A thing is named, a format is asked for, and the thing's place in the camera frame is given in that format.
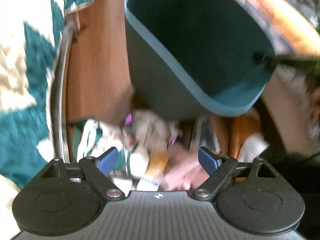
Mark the orange snack packet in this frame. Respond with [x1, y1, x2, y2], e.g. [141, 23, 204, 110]
[145, 151, 169, 178]

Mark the teal cream zigzag quilt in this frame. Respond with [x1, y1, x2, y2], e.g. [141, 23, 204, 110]
[1, 0, 94, 189]

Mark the orange yellow floral bed mat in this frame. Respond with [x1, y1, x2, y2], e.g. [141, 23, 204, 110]
[252, 0, 319, 55]

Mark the teal plastic trash bin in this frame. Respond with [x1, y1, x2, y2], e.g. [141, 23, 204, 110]
[124, 0, 274, 120]

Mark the grey purple wrapper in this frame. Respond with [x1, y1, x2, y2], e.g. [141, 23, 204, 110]
[121, 109, 182, 152]

